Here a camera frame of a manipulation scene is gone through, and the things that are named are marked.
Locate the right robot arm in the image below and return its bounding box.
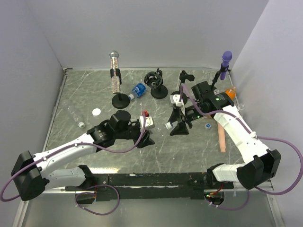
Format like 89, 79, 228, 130
165, 81, 281, 190

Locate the glitter silver microphone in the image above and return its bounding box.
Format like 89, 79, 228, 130
109, 51, 122, 94

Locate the clear Pocari bottle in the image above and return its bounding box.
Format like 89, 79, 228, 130
165, 121, 178, 130

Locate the black purple microphone stand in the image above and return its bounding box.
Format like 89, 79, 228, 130
210, 64, 229, 90

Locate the purple cable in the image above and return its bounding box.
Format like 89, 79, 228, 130
180, 84, 303, 210
0, 119, 146, 203

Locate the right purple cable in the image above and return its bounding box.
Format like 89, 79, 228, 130
180, 84, 303, 210

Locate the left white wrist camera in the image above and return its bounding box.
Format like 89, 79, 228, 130
139, 111, 155, 131

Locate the clear capless bottle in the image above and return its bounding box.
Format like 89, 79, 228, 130
237, 103, 245, 113

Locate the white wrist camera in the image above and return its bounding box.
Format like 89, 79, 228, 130
139, 111, 155, 131
169, 94, 185, 113

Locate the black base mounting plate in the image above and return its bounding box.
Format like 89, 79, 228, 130
65, 172, 234, 201

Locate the black shock mount stand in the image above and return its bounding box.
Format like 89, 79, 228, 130
144, 68, 168, 99

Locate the clear white-capped tea bottle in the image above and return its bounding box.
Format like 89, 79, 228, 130
91, 108, 111, 126

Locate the blue label water bottle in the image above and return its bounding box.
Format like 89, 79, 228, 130
128, 83, 146, 100

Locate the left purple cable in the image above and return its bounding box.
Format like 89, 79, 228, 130
0, 119, 146, 203

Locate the orange round bottle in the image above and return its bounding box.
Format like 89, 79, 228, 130
225, 87, 236, 100

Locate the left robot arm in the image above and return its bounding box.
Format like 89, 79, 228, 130
11, 110, 155, 201

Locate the pink beige microphone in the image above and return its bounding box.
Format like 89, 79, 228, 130
217, 123, 226, 153

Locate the blue bottle cap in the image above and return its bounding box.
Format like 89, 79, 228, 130
205, 123, 211, 129

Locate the black empty clip stand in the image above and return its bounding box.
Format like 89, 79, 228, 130
170, 70, 195, 104

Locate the aluminium rail frame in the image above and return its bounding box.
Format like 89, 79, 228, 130
11, 67, 285, 227

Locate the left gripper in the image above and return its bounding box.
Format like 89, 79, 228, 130
115, 123, 155, 148

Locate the clear bottle at left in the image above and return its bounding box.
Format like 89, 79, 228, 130
62, 100, 86, 129

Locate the black glitter microphone stand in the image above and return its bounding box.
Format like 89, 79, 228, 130
110, 68, 131, 109

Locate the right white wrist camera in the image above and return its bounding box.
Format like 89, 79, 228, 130
169, 94, 185, 113

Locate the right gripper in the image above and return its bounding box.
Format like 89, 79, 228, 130
168, 101, 209, 136

